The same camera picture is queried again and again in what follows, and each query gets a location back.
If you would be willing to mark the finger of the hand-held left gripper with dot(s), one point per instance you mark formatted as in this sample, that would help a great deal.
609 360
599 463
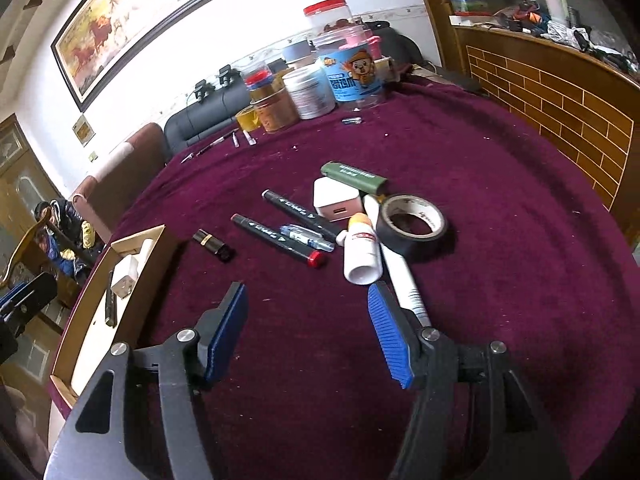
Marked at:
35 300

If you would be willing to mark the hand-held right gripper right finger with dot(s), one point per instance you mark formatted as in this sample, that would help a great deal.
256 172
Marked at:
390 340

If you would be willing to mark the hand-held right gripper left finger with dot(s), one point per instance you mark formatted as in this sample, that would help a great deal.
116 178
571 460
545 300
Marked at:
227 335

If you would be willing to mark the shallow cardboard box tray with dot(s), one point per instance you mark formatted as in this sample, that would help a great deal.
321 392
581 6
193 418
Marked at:
92 340

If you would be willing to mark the white bottle with orange cap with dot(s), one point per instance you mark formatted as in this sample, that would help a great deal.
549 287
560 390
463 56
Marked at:
361 255

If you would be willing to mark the black lipstick tube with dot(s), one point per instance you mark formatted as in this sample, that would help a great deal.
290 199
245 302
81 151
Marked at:
212 245

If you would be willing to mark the black marker with red cap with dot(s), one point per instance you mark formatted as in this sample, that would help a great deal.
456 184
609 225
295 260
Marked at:
272 234

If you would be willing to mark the small silver blue battery tube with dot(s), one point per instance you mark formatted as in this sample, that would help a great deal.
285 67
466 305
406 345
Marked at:
310 239

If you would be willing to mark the white pink charger cube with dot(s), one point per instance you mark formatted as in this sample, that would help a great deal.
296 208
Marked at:
332 199

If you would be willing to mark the olive green lighter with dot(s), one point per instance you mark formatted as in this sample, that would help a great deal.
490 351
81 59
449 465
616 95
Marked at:
350 174

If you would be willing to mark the wooden chair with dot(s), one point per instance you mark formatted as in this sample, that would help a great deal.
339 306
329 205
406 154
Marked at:
30 255

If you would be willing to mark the white marker pen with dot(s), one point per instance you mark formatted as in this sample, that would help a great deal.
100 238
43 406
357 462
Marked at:
405 280

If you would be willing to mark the slim black pen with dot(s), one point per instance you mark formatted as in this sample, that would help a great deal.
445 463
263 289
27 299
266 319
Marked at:
110 305

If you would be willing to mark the white charger plug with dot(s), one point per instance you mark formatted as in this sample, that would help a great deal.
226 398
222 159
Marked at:
124 280

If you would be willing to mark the black tape roll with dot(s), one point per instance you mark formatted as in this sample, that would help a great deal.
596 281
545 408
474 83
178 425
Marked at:
395 240

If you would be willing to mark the purple tablecloth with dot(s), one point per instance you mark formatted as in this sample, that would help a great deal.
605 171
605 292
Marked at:
500 310

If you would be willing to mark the small white bottle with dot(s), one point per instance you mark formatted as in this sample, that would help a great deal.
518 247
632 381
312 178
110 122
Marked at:
146 249

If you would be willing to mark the wooden glass door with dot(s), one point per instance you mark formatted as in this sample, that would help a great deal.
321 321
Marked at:
20 170

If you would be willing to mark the brown upholstered chair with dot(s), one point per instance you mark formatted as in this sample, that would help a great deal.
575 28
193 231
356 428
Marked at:
120 180

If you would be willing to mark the small metal clip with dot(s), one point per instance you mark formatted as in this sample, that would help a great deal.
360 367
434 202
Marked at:
186 158

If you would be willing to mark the black pen on tablecloth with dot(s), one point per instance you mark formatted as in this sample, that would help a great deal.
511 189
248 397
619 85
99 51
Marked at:
216 143

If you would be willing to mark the black leather sofa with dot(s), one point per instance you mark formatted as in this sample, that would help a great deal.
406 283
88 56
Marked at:
205 120

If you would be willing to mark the yellow tape roll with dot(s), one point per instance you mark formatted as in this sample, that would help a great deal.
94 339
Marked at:
246 119

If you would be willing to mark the small silver battery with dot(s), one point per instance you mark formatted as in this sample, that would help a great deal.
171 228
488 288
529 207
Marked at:
351 120

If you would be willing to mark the brown labelled can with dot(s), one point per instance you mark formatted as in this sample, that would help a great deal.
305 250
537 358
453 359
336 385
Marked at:
275 110

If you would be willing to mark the black clamp device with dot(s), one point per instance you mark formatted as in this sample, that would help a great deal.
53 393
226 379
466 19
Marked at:
226 76
203 91

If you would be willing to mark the white plastic tub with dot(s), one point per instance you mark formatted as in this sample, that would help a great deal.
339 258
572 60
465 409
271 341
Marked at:
310 95

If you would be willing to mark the small jar with red lid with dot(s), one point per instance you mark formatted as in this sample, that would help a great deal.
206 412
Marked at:
257 79

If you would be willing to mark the clear jar with blue label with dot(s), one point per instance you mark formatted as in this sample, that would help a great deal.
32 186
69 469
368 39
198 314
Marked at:
357 77

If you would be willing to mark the jar with grey lid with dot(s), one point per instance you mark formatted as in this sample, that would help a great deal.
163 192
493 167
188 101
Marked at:
296 54

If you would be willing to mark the wooden brick-pattern counter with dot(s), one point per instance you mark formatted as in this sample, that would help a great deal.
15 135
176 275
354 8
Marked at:
550 95

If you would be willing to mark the framed horse painting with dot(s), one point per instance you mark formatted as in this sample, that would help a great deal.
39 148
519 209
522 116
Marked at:
135 25

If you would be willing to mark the black bag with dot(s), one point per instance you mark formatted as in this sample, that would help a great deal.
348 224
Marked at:
395 42

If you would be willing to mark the pink lidded container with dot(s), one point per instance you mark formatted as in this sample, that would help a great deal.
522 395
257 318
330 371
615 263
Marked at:
372 42

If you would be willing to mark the clear jar with red lid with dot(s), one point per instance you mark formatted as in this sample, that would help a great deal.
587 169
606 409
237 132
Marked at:
327 17

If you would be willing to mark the small gold wall plaque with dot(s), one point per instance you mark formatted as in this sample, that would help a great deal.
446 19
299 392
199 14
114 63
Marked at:
83 130

